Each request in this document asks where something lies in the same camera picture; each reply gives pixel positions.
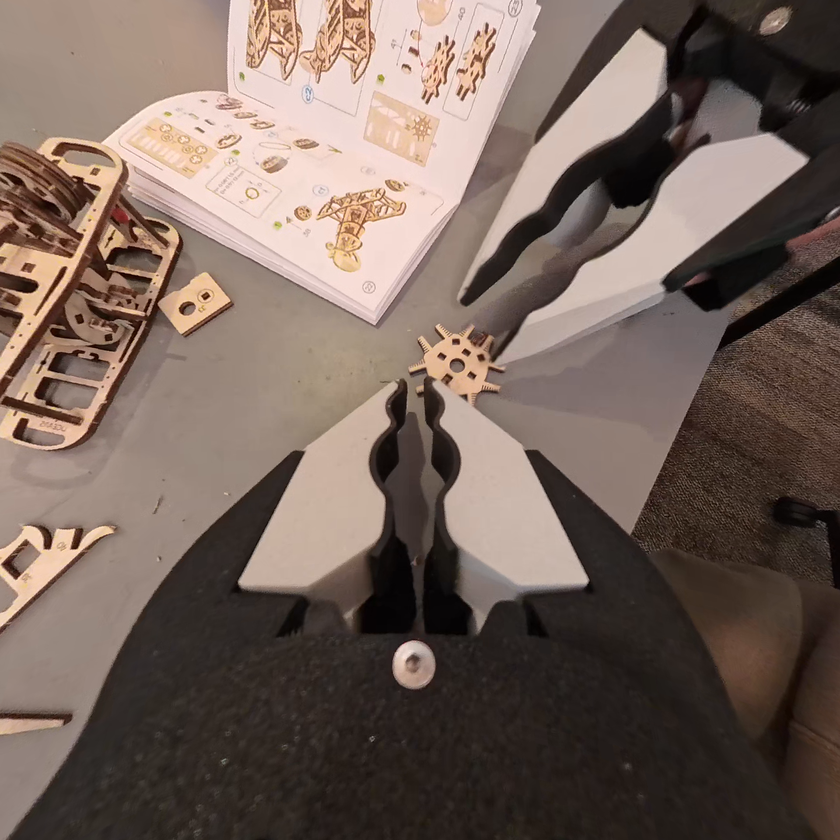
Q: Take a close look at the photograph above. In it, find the open instruction booklet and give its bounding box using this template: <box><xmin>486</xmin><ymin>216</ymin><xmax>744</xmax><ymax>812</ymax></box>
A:
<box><xmin>101</xmin><ymin>0</ymin><xmax>542</xmax><ymax>326</ymax></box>

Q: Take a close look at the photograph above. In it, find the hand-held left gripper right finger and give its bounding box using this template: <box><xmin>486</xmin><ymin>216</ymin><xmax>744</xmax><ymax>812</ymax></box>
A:
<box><xmin>422</xmin><ymin>379</ymin><xmax>590</xmax><ymax>635</ymax></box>

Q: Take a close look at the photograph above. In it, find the person's beige trouser leg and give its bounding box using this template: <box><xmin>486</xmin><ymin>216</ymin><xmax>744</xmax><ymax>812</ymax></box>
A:
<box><xmin>646</xmin><ymin>548</ymin><xmax>840</xmax><ymax>840</ymax></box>

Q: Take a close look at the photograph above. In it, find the black chair caster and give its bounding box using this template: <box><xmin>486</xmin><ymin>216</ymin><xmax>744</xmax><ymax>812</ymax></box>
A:
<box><xmin>774</xmin><ymin>495</ymin><xmax>840</xmax><ymax>528</ymax></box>

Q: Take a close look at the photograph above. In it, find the wooden offcut sheet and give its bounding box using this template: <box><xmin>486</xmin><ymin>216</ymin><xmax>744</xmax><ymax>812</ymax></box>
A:
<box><xmin>0</xmin><ymin>523</ymin><xmax>118</xmax><ymax>634</ymax></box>

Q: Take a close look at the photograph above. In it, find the wooden biplane model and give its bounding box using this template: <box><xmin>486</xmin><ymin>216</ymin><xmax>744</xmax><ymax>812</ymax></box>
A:
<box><xmin>0</xmin><ymin>138</ymin><xmax>183</xmax><ymax>452</ymax></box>

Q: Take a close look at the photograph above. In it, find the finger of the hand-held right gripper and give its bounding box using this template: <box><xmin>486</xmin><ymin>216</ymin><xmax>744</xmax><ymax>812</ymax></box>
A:
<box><xmin>493</xmin><ymin>130</ymin><xmax>810</xmax><ymax>367</ymax></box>
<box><xmin>458</xmin><ymin>28</ymin><xmax>677</xmax><ymax>308</ymax></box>

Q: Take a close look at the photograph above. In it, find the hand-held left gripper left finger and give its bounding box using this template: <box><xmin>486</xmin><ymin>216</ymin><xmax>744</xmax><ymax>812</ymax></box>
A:
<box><xmin>238</xmin><ymin>379</ymin><xmax>419</xmax><ymax>634</ymax></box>

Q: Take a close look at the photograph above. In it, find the grey desk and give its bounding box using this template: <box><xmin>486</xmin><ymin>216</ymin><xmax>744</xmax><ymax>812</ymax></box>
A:
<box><xmin>0</xmin><ymin>0</ymin><xmax>732</xmax><ymax>840</ymax></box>

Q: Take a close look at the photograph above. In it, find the small square wooden piece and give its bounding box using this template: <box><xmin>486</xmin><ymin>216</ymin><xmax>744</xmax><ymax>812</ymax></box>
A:
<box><xmin>157</xmin><ymin>272</ymin><xmax>234</xmax><ymax>337</ymax></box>

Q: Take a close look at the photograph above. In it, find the thin wooden offcut strip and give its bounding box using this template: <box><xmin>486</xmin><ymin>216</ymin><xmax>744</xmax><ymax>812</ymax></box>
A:
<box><xmin>0</xmin><ymin>712</ymin><xmax>73</xmax><ymax>737</ymax></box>

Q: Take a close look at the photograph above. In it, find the small wooden gear piece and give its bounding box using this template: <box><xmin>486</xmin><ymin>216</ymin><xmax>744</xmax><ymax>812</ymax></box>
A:
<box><xmin>407</xmin><ymin>323</ymin><xmax>508</xmax><ymax>399</ymax></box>

